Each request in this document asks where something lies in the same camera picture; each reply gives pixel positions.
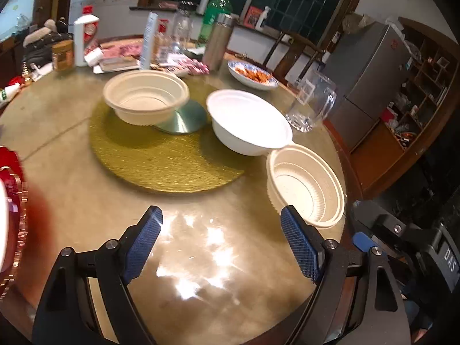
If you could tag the gold glitter turntable mat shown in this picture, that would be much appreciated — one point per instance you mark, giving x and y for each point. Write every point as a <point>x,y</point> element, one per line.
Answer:
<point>151,158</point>

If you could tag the white paper packet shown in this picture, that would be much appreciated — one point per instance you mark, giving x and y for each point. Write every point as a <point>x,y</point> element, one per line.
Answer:
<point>41,72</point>

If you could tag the wooden chair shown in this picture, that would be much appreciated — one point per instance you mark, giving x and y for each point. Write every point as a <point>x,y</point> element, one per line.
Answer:
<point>287,61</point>

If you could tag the steel thermos flask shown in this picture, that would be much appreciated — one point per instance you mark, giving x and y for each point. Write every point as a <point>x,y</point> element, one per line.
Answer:
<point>217,43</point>

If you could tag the grey refrigerator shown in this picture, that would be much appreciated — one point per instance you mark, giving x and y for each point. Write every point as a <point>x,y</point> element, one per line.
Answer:
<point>366,79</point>

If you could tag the gold bell ornament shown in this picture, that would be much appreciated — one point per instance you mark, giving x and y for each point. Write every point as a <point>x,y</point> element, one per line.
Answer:
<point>26,73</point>

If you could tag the blue patterned plate with food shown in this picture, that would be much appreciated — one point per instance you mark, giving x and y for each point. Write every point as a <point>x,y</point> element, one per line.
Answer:
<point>251,75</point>

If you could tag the clear bottle with black lid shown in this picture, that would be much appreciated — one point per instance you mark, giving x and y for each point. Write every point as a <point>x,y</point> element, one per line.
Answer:
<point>183,28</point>

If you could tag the green plastic bottle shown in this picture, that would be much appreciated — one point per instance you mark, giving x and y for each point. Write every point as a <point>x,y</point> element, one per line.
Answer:
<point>215,10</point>

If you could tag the tray of sliced meat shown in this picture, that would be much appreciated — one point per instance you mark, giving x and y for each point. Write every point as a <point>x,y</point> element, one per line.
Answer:
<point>118,64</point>

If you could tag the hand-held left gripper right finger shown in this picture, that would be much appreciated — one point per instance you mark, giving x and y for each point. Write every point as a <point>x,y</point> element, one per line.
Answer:
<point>300,248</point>

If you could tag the clear glass mug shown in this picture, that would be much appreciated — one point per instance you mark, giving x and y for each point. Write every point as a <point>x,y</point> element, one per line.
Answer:
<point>311,104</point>

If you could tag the white and blue carton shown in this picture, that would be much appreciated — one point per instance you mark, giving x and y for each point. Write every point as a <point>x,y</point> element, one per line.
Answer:
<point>148,43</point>

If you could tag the wooden shelf cabinet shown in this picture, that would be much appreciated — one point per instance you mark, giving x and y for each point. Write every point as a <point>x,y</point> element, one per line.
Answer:
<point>424,90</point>

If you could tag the silver turntable disc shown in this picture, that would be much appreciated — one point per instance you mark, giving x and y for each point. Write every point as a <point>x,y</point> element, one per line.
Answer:
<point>187,118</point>

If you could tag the white spray bottle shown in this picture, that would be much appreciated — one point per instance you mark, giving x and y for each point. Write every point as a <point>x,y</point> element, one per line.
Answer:
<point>262,19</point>

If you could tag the dark jacket with fur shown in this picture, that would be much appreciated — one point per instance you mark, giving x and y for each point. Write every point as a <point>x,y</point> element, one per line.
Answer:
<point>43,46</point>

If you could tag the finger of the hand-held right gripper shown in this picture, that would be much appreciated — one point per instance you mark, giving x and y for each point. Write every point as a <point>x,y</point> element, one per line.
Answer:
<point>377,219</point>
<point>363,240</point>

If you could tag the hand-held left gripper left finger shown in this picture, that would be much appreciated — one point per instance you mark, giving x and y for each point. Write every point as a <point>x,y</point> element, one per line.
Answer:
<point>142,248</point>

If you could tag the brown spread jar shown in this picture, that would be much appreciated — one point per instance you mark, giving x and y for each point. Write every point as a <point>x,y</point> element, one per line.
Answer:
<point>63,55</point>

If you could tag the dark window with wooden frame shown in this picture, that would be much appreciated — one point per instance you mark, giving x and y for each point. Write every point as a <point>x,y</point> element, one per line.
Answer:
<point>287,3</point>

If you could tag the white liquor bottle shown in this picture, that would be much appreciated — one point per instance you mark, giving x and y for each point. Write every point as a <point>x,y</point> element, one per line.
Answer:
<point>84,39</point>

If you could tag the beige bag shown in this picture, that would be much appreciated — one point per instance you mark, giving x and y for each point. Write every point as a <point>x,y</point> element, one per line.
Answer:
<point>355,23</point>

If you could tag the beige plastic bowl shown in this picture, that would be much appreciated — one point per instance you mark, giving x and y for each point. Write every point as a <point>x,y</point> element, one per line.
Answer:
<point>143,90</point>
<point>305,183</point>

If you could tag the red box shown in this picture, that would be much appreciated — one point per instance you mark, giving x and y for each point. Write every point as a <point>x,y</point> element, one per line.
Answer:
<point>252,16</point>

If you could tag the white milk bottle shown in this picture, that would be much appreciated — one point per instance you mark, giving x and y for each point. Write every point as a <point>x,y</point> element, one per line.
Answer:
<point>9,93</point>

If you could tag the pink snack packets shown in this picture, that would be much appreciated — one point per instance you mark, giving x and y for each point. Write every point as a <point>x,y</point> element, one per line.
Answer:
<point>194,66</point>

